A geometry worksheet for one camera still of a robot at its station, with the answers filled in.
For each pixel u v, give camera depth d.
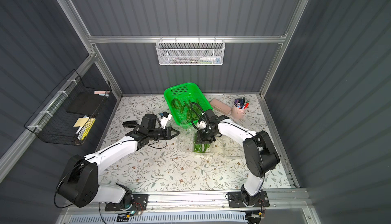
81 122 0.71
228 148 0.91
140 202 0.72
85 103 0.77
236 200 0.74
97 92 0.85
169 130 0.74
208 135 0.76
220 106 1.12
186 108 1.12
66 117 0.72
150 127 0.68
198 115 0.85
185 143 0.94
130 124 1.02
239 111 0.99
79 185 0.42
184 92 1.20
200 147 0.89
